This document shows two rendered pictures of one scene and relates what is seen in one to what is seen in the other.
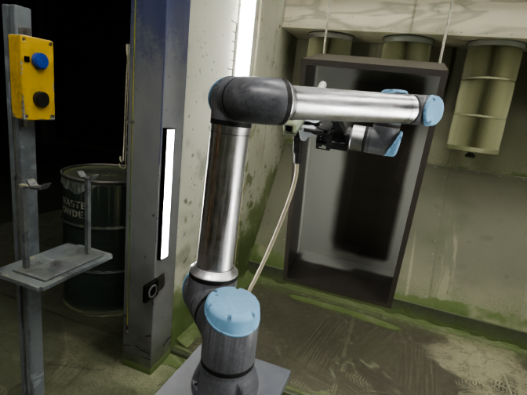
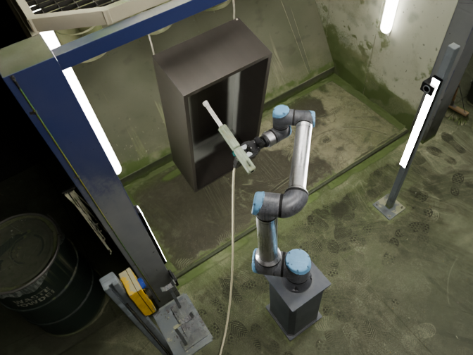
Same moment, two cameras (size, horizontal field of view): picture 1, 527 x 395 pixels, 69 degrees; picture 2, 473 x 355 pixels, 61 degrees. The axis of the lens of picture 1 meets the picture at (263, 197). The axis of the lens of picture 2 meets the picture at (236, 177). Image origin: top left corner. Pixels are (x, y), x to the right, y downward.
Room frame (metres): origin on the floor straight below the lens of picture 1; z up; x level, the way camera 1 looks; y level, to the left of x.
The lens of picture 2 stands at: (0.45, 0.96, 3.05)
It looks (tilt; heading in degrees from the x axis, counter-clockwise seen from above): 53 degrees down; 314
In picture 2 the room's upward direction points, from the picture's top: 8 degrees counter-clockwise
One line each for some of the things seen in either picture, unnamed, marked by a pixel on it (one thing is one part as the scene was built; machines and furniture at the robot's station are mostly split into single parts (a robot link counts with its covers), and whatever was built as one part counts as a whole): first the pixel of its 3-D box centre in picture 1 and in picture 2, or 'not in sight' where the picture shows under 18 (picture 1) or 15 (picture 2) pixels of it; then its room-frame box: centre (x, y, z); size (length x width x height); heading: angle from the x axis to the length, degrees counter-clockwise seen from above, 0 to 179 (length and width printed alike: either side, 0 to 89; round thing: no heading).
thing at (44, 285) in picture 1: (57, 263); (181, 326); (1.26, 0.72, 0.78); 0.31 x 0.23 x 0.01; 161
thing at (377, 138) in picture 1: (381, 141); (279, 132); (1.34, -0.39, 1.35); 0.12 x 0.09 x 0.10; 73
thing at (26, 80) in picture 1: (32, 79); (137, 293); (1.28, 0.80, 1.42); 0.12 x 0.06 x 0.26; 161
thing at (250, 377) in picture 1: (226, 370); (296, 275); (0.92, 0.05, 0.69); 0.19 x 0.19 x 0.10
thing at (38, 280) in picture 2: (109, 235); (46, 278); (2.41, 1.01, 0.44); 0.59 x 0.58 x 0.89; 52
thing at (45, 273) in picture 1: (60, 220); (179, 314); (1.25, 0.70, 0.95); 0.26 x 0.15 x 0.32; 161
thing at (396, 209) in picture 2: not in sight; (388, 206); (0.75, -1.22, 0.01); 0.20 x 0.20 x 0.01; 71
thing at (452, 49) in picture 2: not in sight; (414, 144); (0.75, -1.22, 0.82); 0.05 x 0.05 x 1.64; 71
